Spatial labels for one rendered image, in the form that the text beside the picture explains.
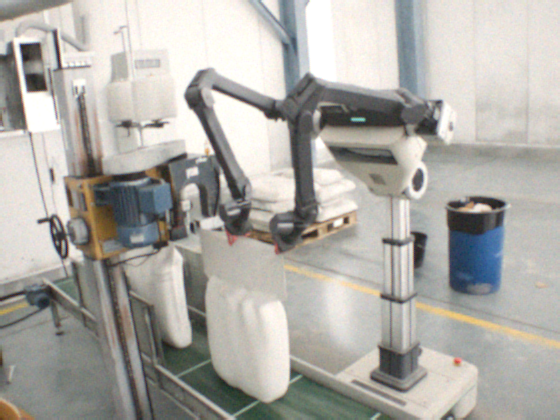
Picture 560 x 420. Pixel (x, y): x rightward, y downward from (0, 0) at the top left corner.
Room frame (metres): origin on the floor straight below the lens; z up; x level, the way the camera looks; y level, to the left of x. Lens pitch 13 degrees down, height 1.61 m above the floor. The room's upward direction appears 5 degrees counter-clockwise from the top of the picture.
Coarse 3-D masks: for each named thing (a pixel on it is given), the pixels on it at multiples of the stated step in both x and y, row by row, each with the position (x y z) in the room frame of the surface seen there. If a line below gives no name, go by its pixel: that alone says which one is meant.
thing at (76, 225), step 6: (72, 222) 1.78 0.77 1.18; (78, 222) 1.78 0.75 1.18; (84, 222) 1.80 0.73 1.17; (72, 228) 1.78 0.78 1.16; (78, 228) 1.77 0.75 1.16; (84, 228) 1.78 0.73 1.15; (72, 234) 1.79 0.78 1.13; (78, 234) 1.76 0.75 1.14; (84, 234) 1.78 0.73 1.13; (72, 240) 1.80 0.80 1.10; (78, 240) 1.76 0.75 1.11; (84, 240) 1.78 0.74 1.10
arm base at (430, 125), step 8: (432, 104) 1.56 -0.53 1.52; (440, 104) 1.58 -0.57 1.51; (432, 112) 1.55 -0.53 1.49; (440, 112) 1.57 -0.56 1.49; (424, 120) 1.55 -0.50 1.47; (432, 120) 1.55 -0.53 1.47; (440, 120) 1.56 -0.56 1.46; (416, 128) 1.60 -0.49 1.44; (424, 128) 1.58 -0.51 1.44; (432, 128) 1.56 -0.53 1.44
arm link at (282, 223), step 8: (296, 208) 1.60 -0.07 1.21; (280, 216) 1.54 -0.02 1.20; (288, 216) 1.55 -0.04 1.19; (296, 216) 1.56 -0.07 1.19; (312, 216) 1.53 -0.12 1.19; (272, 224) 1.55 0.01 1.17; (280, 224) 1.53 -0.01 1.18; (288, 224) 1.54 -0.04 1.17; (304, 224) 1.54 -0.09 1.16; (312, 224) 1.56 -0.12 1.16; (272, 232) 1.55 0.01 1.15; (280, 232) 1.54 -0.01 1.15; (288, 232) 1.55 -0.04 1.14
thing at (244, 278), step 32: (224, 256) 1.89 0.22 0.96; (256, 256) 1.76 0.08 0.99; (224, 288) 1.87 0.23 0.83; (256, 288) 1.77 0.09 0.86; (224, 320) 1.81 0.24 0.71; (256, 320) 1.70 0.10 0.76; (224, 352) 1.84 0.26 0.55; (256, 352) 1.70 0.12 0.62; (288, 352) 1.75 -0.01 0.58; (256, 384) 1.71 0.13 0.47; (288, 384) 1.75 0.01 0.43
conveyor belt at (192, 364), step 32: (64, 288) 3.14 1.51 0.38; (192, 320) 2.52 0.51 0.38; (192, 352) 2.16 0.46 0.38; (192, 384) 1.88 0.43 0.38; (224, 384) 1.86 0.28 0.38; (320, 384) 1.80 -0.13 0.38; (256, 416) 1.62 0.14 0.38; (288, 416) 1.61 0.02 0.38; (320, 416) 1.59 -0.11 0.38; (352, 416) 1.57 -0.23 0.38; (384, 416) 1.55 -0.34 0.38
